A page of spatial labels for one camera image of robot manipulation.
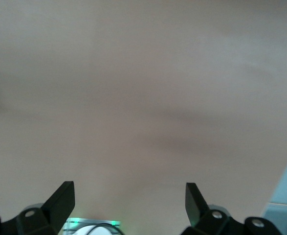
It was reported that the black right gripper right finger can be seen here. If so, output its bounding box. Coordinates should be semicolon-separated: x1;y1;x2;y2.
181;182;246;235

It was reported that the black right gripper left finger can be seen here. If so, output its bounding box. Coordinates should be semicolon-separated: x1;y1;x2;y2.
1;181;75;235

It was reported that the black looping arm cable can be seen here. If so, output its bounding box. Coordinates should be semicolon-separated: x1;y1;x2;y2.
88;222;121;235

